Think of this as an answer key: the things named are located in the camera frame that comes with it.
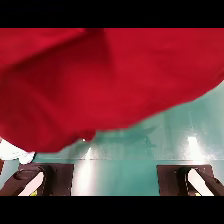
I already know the red T-shirt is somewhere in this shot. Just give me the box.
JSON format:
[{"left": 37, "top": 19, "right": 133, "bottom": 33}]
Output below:
[{"left": 0, "top": 27, "right": 224, "bottom": 154}]

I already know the white garment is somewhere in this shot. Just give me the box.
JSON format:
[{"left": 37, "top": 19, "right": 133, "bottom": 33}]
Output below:
[{"left": 0, "top": 137, "right": 36, "bottom": 165}]

